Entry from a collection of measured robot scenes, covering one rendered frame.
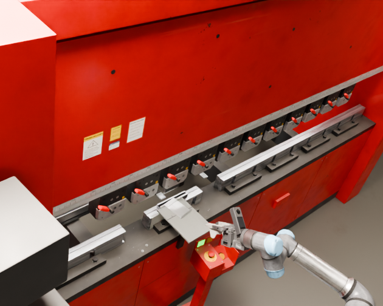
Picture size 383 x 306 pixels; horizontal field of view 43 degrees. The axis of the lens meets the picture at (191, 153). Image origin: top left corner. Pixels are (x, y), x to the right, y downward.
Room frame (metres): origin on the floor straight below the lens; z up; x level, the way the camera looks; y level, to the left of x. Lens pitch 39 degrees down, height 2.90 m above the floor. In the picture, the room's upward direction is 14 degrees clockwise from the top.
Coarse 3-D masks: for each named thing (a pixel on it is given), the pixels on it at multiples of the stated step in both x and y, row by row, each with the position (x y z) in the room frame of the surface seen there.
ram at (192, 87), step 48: (288, 0) 2.20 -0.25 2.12; (336, 0) 2.55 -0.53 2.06; (96, 48) 1.40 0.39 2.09; (144, 48) 1.56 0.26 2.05; (192, 48) 1.76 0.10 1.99; (240, 48) 2.01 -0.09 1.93; (288, 48) 2.32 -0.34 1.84; (336, 48) 2.73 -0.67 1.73; (96, 96) 1.41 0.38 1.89; (144, 96) 1.59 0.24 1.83; (192, 96) 1.81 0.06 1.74; (240, 96) 2.09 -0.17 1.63; (288, 96) 2.46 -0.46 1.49; (144, 144) 1.63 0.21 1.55; (192, 144) 1.88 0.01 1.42
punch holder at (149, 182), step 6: (150, 174) 1.69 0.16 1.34; (156, 174) 1.71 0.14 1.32; (138, 180) 1.63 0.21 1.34; (144, 180) 1.66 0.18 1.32; (150, 180) 1.69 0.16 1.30; (156, 180) 1.72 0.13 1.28; (132, 186) 1.63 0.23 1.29; (138, 186) 1.63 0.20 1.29; (144, 186) 1.66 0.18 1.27; (150, 186) 1.70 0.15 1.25; (156, 186) 1.72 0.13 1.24; (126, 192) 1.66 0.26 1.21; (132, 192) 1.63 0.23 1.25; (150, 192) 1.70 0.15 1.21; (126, 198) 1.65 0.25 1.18; (132, 198) 1.62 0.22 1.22; (138, 198) 1.64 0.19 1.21; (144, 198) 1.67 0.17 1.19
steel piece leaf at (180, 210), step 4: (172, 204) 1.86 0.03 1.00; (176, 204) 1.87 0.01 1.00; (180, 204) 1.88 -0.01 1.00; (168, 208) 1.82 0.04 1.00; (172, 208) 1.83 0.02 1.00; (176, 208) 1.84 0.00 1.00; (180, 208) 1.85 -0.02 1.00; (184, 208) 1.85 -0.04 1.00; (176, 212) 1.81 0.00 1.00; (180, 212) 1.82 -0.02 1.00; (184, 212) 1.82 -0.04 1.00; (188, 212) 1.83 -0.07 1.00; (180, 216) 1.79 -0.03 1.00
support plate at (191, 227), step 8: (184, 200) 1.92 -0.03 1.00; (160, 208) 1.81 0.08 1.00; (192, 208) 1.87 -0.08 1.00; (168, 216) 1.77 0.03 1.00; (176, 216) 1.79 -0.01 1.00; (184, 216) 1.80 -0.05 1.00; (192, 216) 1.81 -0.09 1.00; (200, 216) 1.83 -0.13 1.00; (176, 224) 1.73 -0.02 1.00; (184, 224) 1.74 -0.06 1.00; (192, 224) 1.76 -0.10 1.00; (200, 224) 1.77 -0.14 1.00; (184, 232) 1.69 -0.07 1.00; (192, 232) 1.70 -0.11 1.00; (200, 232) 1.72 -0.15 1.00; (208, 232) 1.74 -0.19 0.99; (192, 240) 1.65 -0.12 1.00
